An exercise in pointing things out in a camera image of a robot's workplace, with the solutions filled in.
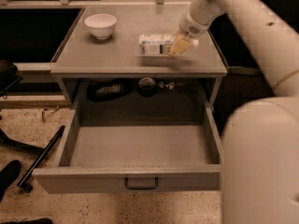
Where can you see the black office chair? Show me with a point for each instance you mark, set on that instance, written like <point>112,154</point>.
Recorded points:
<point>244,81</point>

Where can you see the black object with label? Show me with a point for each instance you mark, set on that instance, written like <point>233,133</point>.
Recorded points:
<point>107,91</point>

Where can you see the white ceramic bowl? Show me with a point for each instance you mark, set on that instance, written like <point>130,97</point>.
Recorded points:
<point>101,26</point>

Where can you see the black chair seat left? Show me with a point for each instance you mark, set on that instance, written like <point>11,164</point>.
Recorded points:
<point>8,76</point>

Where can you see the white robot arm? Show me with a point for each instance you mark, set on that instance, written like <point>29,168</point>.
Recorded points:
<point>260,156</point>

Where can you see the blue labelled plastic bottle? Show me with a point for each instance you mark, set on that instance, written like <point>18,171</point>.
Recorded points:
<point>158,44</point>

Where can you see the grey cabinet with top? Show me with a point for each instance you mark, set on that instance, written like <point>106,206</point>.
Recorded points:
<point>87,57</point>

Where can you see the black drawer handle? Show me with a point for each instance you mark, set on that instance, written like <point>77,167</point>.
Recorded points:
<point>141,183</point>

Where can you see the grey open top drawer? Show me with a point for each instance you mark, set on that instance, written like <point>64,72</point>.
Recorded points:
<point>135,137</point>

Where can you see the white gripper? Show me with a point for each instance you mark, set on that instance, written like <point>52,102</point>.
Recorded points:
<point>189,26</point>

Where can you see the black tape roll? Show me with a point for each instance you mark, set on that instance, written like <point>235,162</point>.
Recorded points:
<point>146,87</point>

